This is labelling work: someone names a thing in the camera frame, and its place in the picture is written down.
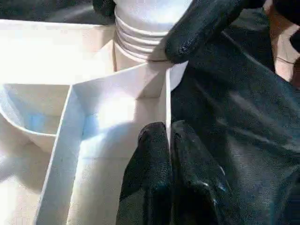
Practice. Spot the white plastic table top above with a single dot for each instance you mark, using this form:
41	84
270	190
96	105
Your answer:
108	117

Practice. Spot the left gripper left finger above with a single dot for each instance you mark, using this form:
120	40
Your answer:
145	183

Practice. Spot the white plastic table leg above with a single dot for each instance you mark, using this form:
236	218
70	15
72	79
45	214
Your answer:
145	23

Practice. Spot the black work mat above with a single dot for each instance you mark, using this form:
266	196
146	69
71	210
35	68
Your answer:
243	122

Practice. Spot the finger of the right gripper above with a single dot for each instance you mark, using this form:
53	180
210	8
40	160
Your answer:
104	7
201	28

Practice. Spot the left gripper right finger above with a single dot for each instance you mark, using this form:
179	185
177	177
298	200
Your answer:
197	183

